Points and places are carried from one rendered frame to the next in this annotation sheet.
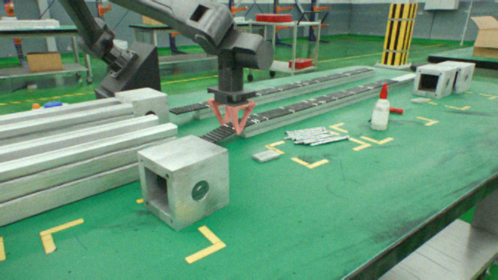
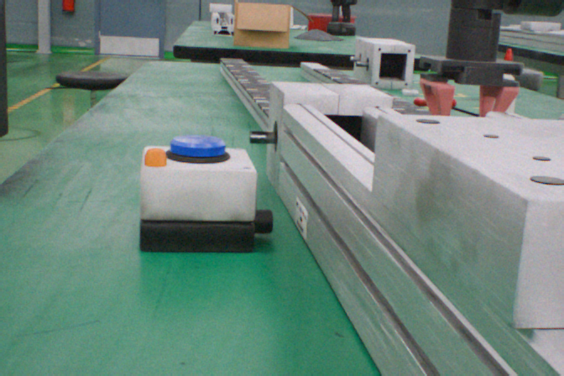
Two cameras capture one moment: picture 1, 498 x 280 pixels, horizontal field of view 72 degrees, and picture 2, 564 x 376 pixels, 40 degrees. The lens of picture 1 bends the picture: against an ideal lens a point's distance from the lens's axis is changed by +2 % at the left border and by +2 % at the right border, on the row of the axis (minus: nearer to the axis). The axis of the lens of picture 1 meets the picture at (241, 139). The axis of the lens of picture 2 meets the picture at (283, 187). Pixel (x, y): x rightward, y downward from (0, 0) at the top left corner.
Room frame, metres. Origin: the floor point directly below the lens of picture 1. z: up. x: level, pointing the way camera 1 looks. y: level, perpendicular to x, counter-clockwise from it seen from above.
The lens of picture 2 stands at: (0.45, 0.89, 0.96)
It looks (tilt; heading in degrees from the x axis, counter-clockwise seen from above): 14 degrees down; 302
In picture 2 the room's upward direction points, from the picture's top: 3 degrees clockwise
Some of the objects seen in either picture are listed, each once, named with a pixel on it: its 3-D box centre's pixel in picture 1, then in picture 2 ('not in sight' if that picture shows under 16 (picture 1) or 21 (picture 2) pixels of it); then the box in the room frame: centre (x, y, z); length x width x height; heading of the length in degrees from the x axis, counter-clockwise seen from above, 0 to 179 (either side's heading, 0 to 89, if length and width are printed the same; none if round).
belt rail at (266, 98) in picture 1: (304, 87); (251, 91); (1.23, -0.23, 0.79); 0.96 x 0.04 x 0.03; 131
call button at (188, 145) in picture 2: (53, 107); (197, 151); (0.79, 0.45, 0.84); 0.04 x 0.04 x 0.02
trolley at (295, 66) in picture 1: (284, 48); not in sight; (5.02, -0.64, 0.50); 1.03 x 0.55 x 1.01; 42
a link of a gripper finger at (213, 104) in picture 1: (227, 110); (455, 105); (0.76, 0.03, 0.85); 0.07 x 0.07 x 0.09; 41
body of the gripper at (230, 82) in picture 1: (230, 81); (472, 43); (0.75, 0.02, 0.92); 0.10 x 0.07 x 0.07; 41
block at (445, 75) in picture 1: (430, 80); (380, 65); (1.19, -0.66, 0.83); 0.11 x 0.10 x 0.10; 42
